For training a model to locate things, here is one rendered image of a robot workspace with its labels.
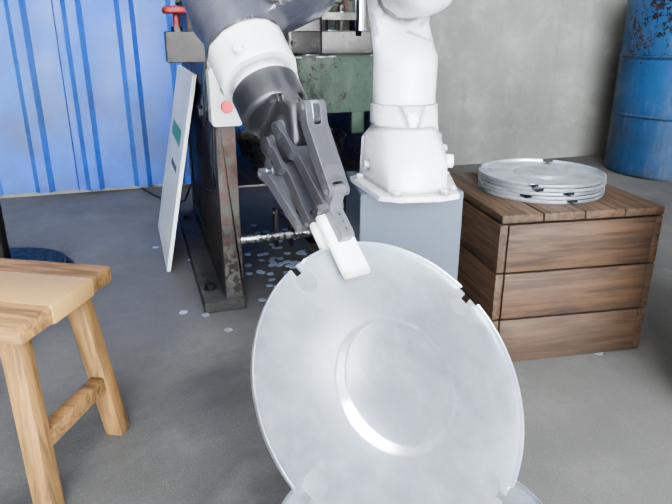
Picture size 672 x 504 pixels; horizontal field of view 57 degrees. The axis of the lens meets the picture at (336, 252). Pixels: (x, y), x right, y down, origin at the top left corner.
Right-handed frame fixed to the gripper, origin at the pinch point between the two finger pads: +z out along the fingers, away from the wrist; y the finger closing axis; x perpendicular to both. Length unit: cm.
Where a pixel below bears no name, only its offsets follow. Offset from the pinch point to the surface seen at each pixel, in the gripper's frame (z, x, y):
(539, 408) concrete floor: 26, 62, -44
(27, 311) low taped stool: -18, -21, -45
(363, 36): -79, 79, -52
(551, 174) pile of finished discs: -19, 90, -32
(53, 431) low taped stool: -3, -20, -60
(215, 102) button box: -65, 31, -60
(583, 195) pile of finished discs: -10, 90, -28
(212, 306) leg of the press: -30, 30, -100
